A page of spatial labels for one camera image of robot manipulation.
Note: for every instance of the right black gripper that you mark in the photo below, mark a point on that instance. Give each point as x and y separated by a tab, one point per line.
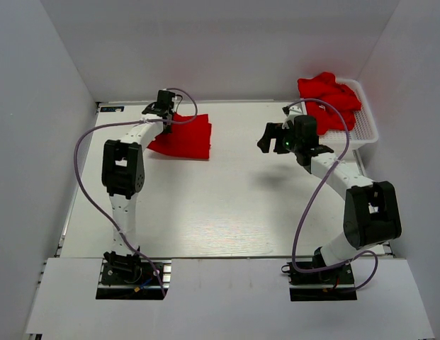
276	138

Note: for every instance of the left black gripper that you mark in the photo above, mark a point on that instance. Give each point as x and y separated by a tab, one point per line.
167	124

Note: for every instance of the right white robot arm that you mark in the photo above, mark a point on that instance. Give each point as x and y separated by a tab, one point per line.
371	213

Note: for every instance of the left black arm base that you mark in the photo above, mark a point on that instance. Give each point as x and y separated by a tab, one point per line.
139	283

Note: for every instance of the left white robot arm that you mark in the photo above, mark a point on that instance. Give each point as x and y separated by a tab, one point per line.
123	170

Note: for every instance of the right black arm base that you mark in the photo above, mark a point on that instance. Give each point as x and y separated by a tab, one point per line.
327	286

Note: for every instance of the blue table label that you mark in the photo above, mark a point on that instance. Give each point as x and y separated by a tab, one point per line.
111	109

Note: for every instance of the red t shirt pile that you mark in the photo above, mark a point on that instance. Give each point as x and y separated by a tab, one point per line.
324	87

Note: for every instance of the white plastic basket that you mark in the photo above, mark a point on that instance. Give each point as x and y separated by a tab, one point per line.
364	132

